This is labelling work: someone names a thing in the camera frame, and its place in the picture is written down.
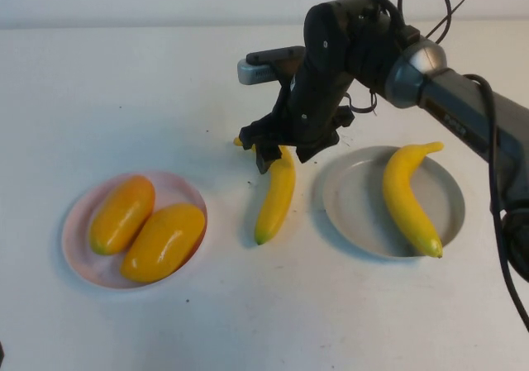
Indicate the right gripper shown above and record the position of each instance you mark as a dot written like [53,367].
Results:
[310,110]

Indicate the yellow banana with green tip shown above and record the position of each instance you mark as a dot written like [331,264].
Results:
[277,197]

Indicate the long yellow banana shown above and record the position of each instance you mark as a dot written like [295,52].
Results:
[405,205]

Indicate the yellow mango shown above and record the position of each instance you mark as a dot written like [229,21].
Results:
[165,243]

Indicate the orange mango with green tip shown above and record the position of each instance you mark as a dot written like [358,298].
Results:
[124,214]

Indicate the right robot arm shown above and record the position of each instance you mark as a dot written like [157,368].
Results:
[454,106]

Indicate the grey round plate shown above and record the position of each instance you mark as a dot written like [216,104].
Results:
[355,205]

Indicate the pink round plate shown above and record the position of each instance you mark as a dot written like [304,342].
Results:
[80,263]

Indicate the looped black zip tie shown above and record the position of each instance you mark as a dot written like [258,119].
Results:
[447,11]

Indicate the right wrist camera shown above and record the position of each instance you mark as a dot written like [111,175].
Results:
[256,73]

